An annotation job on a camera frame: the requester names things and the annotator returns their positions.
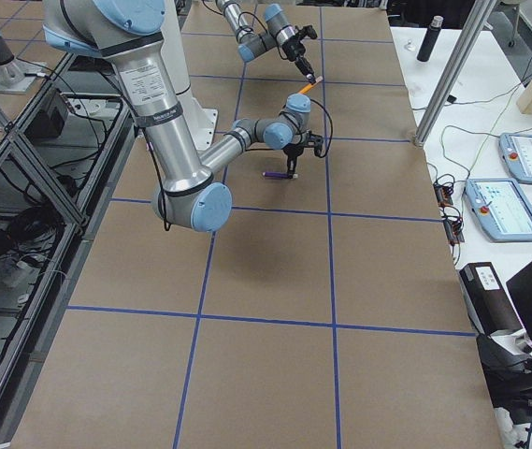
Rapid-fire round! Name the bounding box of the purple highlighter pen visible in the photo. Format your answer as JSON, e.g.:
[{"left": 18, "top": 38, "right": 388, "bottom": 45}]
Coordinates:
[{"left": 262, "top": 171, "right": 298, "bottom": 180}]

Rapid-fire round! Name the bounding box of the orange highlighter pen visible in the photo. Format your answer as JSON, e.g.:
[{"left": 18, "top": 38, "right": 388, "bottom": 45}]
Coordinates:
[{"left": 298, "top": 76, "right": 323, "bottom": 94}]

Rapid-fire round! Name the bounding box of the brown cardboard box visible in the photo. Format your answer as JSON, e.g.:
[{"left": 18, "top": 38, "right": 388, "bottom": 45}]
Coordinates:
[{"left": 459, "top": 262, "right": 523, "bottom": 337}]

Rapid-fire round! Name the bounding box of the aluminium frame post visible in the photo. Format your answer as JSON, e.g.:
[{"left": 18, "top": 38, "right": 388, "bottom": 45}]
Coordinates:
[{"left": 412, "top": 0, "right": 497, "bottom": 147}]

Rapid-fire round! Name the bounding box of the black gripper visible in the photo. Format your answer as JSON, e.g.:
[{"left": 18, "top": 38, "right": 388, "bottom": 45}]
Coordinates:
[
  {"left": 281, "top": 35, "right": 316, "bottom": 80},
  {"left": 283, "top": 144, "right": 304, "bottom": 179}
]

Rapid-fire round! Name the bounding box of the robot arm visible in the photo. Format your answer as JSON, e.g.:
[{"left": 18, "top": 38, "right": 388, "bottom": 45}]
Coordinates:
[
  {"left": 202, "top": 1, "right": 318, "bottom": 85},
  {"left": 43, "top": 1, "right": 324, "bottom": 232}
]

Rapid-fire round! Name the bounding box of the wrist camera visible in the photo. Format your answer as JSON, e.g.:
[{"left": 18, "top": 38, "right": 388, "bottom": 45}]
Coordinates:
[
  {"left": 307, "top": 133, "right": 328, "bottom": 158},
  {"left": 296, "top": 25, "right": 318, "bottom": 40}
]

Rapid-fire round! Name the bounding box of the black water bottle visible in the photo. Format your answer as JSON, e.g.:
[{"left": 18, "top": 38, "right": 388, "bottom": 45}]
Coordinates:
[{"left": 416, "top": 15, "right": 444, "bottom": 63}]

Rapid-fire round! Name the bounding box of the teach pendant near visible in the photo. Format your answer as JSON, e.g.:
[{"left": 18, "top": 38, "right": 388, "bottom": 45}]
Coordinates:
[{"left": 465, "top": 178, "right": 532, "bottom": 242}]

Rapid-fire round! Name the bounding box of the brown paper table cover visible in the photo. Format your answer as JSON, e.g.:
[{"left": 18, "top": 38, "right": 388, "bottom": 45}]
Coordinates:
[{"left": 11, "top": 7, "right": 500, "bottom": 448}]

